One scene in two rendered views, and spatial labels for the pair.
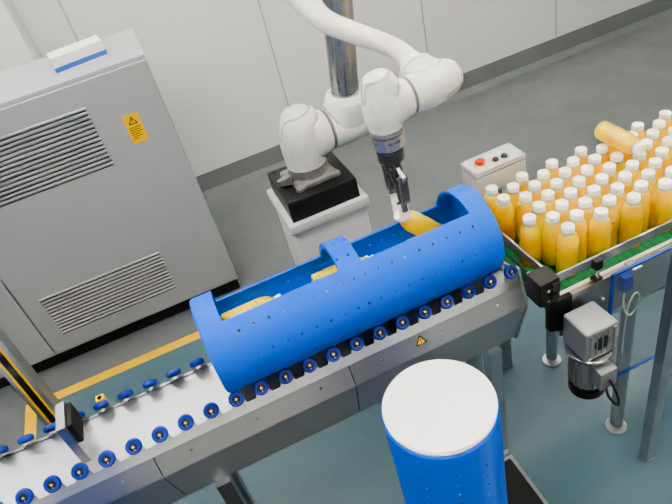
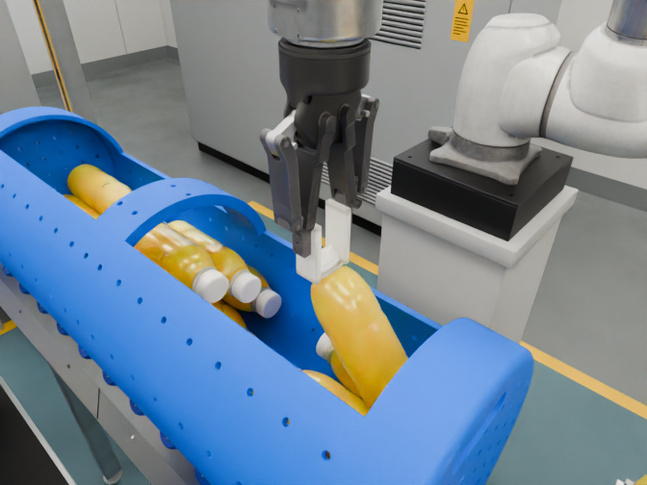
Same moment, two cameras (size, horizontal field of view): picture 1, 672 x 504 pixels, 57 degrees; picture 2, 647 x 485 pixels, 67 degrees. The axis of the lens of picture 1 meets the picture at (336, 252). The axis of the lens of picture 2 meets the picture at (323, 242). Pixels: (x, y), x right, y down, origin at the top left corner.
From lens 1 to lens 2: 153 cm
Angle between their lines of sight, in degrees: 43
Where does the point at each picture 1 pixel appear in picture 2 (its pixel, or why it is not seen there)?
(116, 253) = (375, 141)
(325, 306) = (38, 249)
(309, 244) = (395, 242)
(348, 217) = (467, 257)
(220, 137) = not seen: hidden behind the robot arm
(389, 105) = not seen: outside the picture
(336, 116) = (575, 71)
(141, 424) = not seen: hidden behind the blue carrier
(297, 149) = (467, 86)
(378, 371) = (123, 445)
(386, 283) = (107, 324)
